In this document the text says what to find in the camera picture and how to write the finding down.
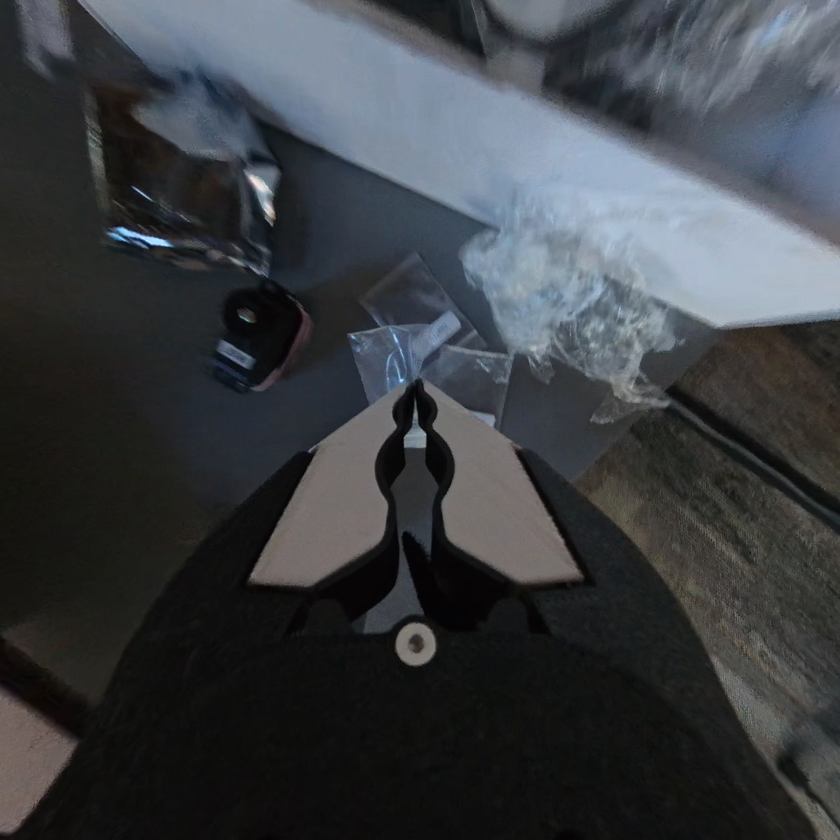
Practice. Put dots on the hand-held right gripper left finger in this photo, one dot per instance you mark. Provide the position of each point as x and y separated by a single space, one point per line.
315 518

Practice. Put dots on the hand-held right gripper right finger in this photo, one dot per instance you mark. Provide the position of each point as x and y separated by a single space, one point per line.
505 518

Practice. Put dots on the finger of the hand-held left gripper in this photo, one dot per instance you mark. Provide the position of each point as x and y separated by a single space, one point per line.
33 754

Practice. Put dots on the dark grey desk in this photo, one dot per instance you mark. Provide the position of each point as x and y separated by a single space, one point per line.
164 459

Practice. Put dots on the small black device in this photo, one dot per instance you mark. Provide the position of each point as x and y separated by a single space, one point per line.
256 334

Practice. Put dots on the crumpled clear plastic wrap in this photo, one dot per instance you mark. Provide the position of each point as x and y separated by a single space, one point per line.
564 289

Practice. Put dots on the pile of small screw bags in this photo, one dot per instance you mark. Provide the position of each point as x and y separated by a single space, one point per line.
407 295

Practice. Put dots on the crumpled silver foil bag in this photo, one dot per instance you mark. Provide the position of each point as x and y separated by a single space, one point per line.
184 197

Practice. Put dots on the orange white cardboard box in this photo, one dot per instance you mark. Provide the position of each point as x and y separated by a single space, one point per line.
394 98

